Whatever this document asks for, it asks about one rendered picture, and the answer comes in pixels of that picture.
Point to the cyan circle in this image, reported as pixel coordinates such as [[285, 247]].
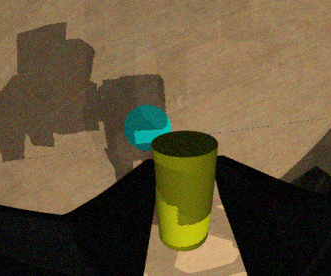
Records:
[[145, 123]]

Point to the yellow cylinder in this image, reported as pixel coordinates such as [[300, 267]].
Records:
[[185, 167]]

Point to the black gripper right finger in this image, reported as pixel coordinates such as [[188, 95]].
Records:
[[280, 229]]

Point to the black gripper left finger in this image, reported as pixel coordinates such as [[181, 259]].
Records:
[[106, 236]]

